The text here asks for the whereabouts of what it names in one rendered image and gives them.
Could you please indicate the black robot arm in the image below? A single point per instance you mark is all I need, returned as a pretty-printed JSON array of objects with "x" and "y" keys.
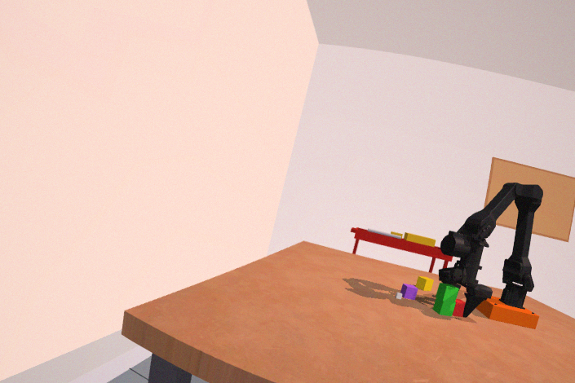
[{"x": 469, "y": 241}]

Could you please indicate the green block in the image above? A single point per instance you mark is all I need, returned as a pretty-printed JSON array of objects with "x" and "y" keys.
[
  {"x": 444, "y": 307},
  {"x": 447, "y": 292}
]

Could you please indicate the purple block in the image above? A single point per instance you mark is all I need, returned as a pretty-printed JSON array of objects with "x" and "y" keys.
[{"x": 409, "y": 291}]

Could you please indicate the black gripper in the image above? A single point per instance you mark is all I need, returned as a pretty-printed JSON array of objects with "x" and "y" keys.
[{"x": 476, "y": 293}]

